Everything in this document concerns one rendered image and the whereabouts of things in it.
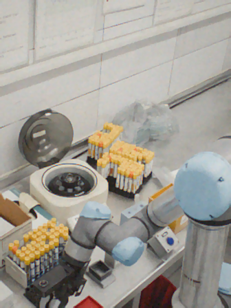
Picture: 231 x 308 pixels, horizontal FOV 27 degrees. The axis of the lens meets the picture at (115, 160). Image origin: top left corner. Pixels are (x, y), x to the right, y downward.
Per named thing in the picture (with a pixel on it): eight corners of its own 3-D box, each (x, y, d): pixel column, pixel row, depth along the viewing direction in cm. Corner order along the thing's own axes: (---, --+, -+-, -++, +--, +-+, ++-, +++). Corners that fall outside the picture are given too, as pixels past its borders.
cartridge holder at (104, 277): (103, 288, 147) (104, 280, 145) (84, 271, 152) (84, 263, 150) (115, 279, 151) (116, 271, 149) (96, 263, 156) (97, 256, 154)
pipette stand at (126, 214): (128, 242, 165) (132, 221, 159) (115, 231, 169) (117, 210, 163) (149, 230, 171) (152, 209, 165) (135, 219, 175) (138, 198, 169)
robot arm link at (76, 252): (84, 250, 123) (62, 234, 128) (77, 265, 124) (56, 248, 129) (100, 248, 130) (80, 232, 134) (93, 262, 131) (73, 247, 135)
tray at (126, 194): (143, 187, 191) (144, 182, 189) (133, 200, 184) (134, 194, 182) (104, 173, 196) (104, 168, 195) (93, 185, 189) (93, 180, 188)
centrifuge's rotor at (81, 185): (62, 213, 166) (63, 197, 162) (40, 190, 176) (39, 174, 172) (98, 198, 175) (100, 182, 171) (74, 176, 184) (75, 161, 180)
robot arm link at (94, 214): (104, 214, 121) (80, 199, 125) (86, 252, 123) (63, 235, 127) (119, 214, 128) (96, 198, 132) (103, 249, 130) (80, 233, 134)
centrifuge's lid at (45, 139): (20, 119, 163) (9, 111, 168) (27, 181, 175) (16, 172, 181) (73, 104, 174) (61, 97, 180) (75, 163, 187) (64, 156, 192)
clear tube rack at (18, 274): (25, 290, 144) (25, 273, 140) (5, 271, 150) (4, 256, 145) (75, 256, 157) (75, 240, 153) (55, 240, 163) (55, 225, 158)
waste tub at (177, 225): (173, 237, 169) (177, 216, 163) (144, 218, 176) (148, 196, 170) (195, 220, 177) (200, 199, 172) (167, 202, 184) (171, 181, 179)
